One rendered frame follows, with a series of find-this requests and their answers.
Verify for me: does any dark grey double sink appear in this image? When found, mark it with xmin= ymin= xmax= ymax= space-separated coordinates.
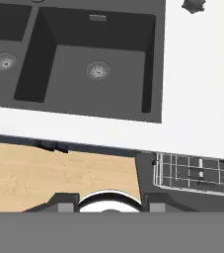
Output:
xmin=0 ymin=0 xmax=167 ymax=125

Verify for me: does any dark grey lumpy object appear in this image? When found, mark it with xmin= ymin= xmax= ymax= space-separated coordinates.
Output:
xmin=181 ymin=0 xmax=206 ymax=15

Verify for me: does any dark grey cupboard door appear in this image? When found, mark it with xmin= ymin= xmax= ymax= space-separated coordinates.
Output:
xmin=0 ymin=132 xmax=56 ymax=152
xmin=54 ymin=141 xmax=141 ymax=158

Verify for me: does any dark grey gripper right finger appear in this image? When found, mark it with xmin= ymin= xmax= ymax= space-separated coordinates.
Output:
xmin=142 ymin=192 xmax=200 ymax=213

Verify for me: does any white wire dishwasher rack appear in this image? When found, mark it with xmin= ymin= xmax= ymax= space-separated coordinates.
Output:
xmin=152 ymin=151 xmax=224 ymax=199

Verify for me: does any white and black round thing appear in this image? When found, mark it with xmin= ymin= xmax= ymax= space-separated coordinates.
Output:
xmin=78 ymin=190 xmax=143 ymax=213

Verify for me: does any dark grey dishwasher door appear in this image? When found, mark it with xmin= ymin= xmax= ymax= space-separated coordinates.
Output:
xmin=134 ymin=151 xmax=224 ymax=213

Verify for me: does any black cupboard handle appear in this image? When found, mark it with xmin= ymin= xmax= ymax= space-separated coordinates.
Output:
xmin=55 ymin=143 xmax=69 ymax=154
xmin=35 ymin=139 xmax=56 ymax=152

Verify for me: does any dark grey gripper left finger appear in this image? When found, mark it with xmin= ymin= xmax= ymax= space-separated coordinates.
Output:
xmin=22 ymin=192 xmax=81 ymax=213

